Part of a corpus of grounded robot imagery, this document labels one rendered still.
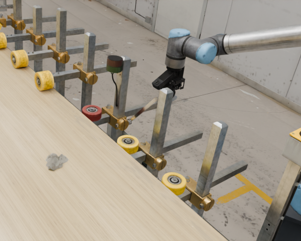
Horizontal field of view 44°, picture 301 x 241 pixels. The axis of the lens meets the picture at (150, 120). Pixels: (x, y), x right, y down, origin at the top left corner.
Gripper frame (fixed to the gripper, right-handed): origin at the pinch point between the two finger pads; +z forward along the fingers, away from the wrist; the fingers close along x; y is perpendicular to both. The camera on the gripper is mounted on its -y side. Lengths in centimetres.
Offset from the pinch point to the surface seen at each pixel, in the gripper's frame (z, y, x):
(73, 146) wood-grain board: -9, -60, -19
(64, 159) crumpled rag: -10, -67, -24
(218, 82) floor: 88, 202, 123
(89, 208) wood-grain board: -9, -71, -47
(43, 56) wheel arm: -13, -39, 48
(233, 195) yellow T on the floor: 85, 68, -12
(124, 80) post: -22.4, -30.6, -6.3
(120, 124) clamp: -4.1, -32.9, -8.8
